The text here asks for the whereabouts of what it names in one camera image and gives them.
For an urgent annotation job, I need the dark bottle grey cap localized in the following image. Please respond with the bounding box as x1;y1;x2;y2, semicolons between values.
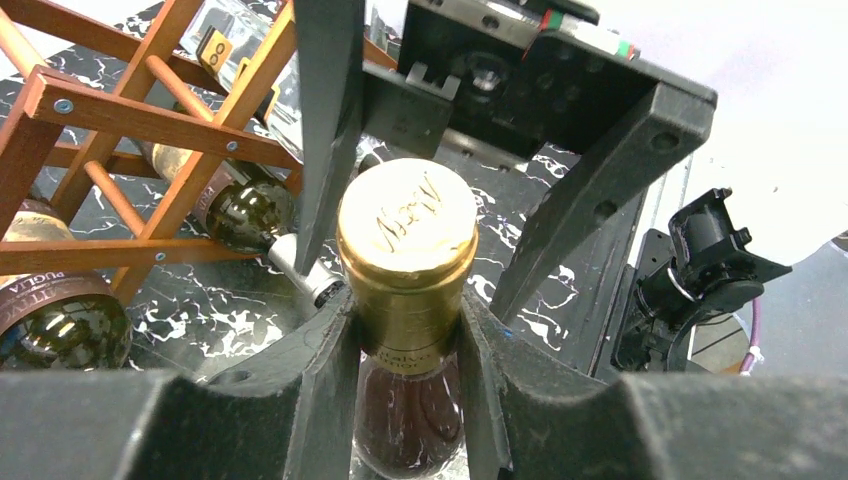
192;159;344;309

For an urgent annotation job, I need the brown wooden wine rack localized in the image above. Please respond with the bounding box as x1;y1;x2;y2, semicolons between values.
0;0;399;306

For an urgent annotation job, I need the dark bottle silver cap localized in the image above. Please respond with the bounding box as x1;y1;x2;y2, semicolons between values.
0;198;134;371

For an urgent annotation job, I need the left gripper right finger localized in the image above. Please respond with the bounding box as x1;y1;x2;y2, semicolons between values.
458;292;847;479

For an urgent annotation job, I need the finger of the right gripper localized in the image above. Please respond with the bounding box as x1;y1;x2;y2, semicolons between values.
490;84;715;322
293;0;365;275

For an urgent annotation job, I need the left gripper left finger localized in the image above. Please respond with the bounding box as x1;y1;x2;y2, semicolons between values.
1;291;360;479

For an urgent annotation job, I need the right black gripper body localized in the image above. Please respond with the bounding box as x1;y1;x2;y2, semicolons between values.
363;1;661;161

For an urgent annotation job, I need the dark bottle gold cap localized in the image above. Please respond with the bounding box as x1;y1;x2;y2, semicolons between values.
336;158;479;479

